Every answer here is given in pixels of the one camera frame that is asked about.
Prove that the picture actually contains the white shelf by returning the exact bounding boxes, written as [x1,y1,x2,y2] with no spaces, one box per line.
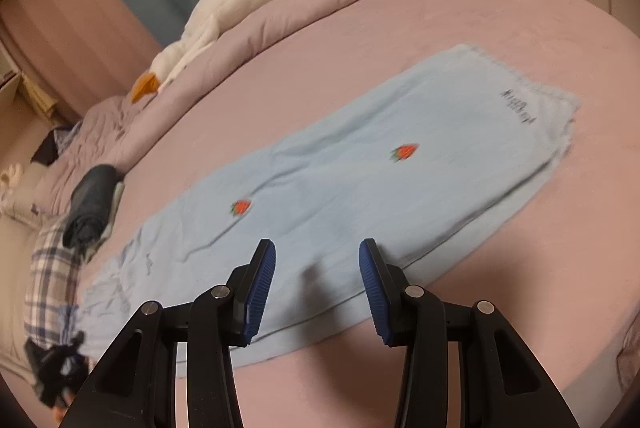
[0,63,31,109]

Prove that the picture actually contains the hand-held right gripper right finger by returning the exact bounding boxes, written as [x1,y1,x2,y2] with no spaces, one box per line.
[358,239,581,428]

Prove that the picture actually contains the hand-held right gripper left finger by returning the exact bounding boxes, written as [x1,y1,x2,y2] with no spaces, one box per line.
[59,239,277,428]

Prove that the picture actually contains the blue checked shirt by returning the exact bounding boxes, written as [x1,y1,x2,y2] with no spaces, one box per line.
[54,122,85,154]

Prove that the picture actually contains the pink curtain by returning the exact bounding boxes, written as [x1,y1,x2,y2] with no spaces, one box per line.
[0,0,166,119]

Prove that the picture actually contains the dark clothing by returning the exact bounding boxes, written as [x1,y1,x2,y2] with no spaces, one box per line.
[32,130,63,166]

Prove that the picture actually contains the pink duvet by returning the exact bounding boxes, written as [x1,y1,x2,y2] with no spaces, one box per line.
[30,0,483,219]

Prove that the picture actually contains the beige pillow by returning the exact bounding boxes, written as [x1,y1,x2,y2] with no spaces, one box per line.
[0,180,56,229]

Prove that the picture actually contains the folded dark blue jeans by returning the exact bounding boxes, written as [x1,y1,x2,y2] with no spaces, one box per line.
[62,164,126,261]

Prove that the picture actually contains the blue plaid pillow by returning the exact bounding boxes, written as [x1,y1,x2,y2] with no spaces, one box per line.
[22,218,88,349]

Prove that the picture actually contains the small white plush toy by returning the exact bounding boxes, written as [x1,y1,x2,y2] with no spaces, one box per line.
[0,163,23,209]

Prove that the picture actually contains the yellowish hanging cloth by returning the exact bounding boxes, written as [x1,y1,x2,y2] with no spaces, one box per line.
[22,75,63,121]

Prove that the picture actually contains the light blue pants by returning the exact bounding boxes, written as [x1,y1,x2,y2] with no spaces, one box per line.
[80,44,582,371]

